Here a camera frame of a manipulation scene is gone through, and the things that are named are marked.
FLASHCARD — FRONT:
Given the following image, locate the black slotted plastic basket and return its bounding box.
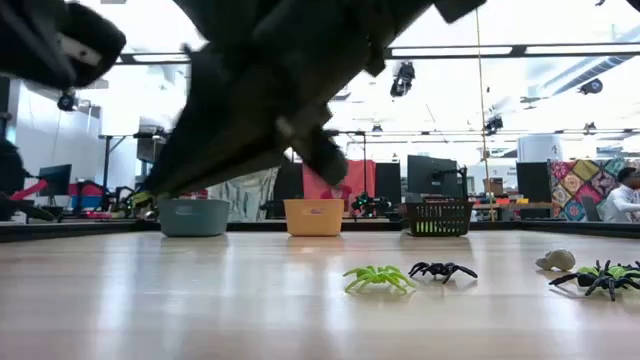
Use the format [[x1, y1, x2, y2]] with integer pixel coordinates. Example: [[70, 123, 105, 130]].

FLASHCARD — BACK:
[[403, 198, 473, 239]]

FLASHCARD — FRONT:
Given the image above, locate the large black computer monitor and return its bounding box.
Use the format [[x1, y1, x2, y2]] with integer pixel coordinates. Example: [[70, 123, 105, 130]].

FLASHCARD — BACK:
[[406, 154, 460, 197]]

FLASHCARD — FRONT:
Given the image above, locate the red cloth backdrop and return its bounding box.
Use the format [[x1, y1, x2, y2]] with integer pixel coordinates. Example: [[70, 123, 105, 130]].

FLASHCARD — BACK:
[[302, 159, 377, 201]]

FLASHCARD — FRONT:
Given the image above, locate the person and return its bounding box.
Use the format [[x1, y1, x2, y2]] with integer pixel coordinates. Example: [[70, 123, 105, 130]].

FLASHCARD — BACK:
[[602, 167, 640, 224], [319, 183, 354, 201]]

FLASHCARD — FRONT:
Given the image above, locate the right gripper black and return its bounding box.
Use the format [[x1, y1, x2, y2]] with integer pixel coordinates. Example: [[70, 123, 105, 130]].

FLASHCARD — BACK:
[[144, 0, 372, 199]]

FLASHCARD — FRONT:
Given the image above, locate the yellow plastic bin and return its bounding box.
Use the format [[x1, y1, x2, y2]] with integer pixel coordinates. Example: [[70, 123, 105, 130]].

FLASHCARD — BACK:
[[283, 199, 345, 238]]

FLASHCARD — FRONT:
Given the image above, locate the thin vertical pole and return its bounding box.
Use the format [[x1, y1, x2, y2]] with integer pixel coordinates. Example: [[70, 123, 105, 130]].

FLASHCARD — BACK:
[[473, 7, 494, 221]]

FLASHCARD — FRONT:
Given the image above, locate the white round column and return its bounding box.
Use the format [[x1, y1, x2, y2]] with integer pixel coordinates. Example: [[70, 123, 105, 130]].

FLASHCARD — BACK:
[[516, 133, 565, 164]]

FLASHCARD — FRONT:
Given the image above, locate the black overhead light bar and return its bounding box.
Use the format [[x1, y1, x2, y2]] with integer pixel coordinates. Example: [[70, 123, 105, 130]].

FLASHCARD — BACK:
[[117, 43, 640, 65]]

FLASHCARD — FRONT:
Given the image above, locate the small black computer monitor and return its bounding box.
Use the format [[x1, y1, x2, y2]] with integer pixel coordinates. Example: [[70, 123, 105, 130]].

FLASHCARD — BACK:
[[38, 163, 74, 198]]

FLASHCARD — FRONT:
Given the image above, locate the colourful patchwork quilt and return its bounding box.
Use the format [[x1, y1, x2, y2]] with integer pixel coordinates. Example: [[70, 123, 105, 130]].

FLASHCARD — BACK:
[[548, 157, 640, 224]]

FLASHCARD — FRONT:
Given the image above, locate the grey round ceiling duct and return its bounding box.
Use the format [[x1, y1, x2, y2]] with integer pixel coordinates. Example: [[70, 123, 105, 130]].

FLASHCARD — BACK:
[[549, 54, 640, 96]]

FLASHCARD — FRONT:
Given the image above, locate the red object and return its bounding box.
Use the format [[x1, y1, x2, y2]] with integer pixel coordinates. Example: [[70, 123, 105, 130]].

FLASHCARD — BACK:
[[9, 179, 49, 202]]

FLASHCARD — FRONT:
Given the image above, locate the black upright panel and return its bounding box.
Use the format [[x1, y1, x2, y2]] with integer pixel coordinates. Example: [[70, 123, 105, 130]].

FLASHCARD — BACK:
[[515, 161, 553, 204]]

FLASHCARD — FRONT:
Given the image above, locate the white green patterned cloth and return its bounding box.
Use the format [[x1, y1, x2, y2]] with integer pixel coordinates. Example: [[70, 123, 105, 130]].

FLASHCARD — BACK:
[[208, 167, 281, 223]]

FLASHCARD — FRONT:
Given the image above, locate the teal plastic bin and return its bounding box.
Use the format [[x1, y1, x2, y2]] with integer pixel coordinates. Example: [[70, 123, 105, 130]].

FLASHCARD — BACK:
[[157, 198, 233, 238]]

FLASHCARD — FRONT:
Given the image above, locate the white plastic toy skull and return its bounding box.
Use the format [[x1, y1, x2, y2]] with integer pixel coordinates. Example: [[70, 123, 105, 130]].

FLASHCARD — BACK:
[[535, 248, 577, 273]]

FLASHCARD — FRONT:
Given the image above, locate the green plastic toy spider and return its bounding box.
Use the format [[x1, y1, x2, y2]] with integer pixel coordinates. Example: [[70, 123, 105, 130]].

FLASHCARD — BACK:
[[579, 266, 640, 300], [342, 264, 417, 295]]

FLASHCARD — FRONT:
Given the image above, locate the black backdrop panel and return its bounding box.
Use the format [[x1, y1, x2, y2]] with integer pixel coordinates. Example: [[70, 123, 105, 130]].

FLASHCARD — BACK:
[[375, 162, 403, 210], [273, 162, 305, 220]]

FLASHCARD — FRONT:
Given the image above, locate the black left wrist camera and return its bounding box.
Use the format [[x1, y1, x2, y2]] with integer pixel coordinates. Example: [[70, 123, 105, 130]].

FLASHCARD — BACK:
[[52, 2, 127, 89]]

